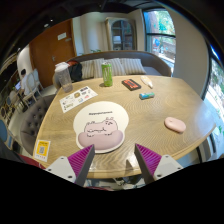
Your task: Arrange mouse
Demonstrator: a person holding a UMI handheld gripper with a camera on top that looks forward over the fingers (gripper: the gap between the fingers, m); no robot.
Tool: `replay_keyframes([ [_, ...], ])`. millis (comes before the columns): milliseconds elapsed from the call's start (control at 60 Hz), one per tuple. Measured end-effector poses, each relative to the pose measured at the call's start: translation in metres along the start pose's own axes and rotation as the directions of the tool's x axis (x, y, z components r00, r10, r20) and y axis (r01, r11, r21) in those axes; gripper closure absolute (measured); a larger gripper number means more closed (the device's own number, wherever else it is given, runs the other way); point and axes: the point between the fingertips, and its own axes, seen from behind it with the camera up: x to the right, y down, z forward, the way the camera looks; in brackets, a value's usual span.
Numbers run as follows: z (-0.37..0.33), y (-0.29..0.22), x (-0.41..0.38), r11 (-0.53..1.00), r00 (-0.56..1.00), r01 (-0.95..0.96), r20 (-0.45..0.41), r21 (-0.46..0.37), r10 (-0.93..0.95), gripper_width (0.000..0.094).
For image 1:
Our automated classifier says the white sticker sheet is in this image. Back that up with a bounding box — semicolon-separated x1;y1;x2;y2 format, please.
60;86;97;113

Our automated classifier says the teal small eraser block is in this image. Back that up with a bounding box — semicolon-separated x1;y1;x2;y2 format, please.
139;92;155;100

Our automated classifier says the white dining chair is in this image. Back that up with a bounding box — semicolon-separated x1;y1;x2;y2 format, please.
26;69;42;96

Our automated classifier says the orange wooden door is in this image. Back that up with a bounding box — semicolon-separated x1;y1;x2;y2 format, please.
29;19;76;87

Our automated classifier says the green drink can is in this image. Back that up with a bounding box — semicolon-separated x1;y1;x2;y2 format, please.
101;62;113;87

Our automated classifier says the grey tufted chair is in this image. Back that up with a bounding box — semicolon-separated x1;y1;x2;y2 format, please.
20;95;55;155

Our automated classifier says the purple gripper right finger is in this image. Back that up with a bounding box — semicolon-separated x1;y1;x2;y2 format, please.
134;144;182;184

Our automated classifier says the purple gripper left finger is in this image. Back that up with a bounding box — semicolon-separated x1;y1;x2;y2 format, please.
46;145;95;186

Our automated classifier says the cream wrapped snack packet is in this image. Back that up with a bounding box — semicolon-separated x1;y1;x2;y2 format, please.
141;75;153;88

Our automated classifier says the clear plastic shaker bottle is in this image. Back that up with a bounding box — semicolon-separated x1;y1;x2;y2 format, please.
55;62;72;92

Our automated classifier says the wooden glass door cabinet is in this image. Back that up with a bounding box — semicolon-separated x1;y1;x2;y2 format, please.
105;17;137;51

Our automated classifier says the white cartoon mouse pad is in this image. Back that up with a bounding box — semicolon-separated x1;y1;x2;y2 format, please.
73;101;129;154

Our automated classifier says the pink computer mouse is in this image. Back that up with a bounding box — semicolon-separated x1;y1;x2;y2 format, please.
164;117;186;133

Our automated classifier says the black bag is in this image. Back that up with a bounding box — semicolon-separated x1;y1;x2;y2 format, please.
68;61;82;82

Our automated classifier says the grey striped cushion sofa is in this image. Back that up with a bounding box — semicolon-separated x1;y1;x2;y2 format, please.
67;50;171;79

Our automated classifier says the yellow QR code sticker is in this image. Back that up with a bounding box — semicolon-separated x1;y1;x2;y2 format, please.
34;140;51;162

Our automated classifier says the seated person white shirt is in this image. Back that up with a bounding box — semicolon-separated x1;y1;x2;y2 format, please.
21;69;29;96

